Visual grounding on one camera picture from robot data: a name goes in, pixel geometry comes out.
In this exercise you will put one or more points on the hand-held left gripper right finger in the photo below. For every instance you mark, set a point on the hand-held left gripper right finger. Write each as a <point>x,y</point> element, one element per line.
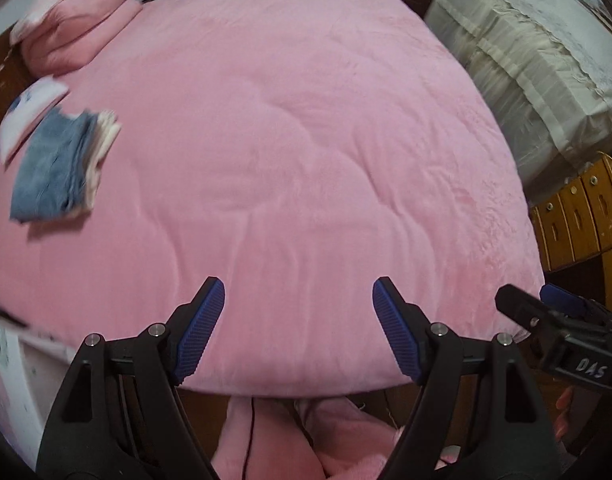
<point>398,332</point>

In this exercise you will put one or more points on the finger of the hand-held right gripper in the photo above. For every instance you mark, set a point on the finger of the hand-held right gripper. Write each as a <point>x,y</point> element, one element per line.
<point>518,305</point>
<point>560,297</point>

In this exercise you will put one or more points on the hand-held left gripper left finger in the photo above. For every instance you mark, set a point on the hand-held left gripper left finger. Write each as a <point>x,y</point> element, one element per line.
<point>198,332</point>

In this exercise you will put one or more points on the blue denim jacket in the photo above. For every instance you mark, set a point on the blue denim jacket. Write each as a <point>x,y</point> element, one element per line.
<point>46,170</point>

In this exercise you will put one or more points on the folded white clothes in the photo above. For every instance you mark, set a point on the folded white clothes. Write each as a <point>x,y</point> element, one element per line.
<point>103,135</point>

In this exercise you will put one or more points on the person's right hand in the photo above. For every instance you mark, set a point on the person's right hand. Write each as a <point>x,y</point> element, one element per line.
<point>564,405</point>

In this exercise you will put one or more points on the wooden drawer cabinet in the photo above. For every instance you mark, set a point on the wooden drawer cabinet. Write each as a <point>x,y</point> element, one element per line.
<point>570,220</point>

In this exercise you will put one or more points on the person's pink pants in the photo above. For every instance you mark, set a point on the person's pink pants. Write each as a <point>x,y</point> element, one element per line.
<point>346,435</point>

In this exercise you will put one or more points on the pink bed blanket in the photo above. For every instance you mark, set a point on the pink bed blanket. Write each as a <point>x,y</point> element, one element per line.
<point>286,160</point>

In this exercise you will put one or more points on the patterned paper bag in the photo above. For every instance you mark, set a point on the patterned paper bag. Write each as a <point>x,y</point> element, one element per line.
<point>11,385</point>

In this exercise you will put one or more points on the small white printed pillow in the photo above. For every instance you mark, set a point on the small white printed pillow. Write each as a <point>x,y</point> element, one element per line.
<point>28,105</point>

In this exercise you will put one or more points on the folded pink quilt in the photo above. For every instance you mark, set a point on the folded pink quilt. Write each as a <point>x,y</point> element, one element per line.
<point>71,35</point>

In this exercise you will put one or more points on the wooden headboard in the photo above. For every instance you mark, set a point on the wooden headboard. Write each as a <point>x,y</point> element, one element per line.
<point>1,75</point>

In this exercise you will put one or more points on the pink lace-trimmed pillow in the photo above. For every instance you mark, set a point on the pink lace-trimmed pillow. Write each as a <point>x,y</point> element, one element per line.
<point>51,0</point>

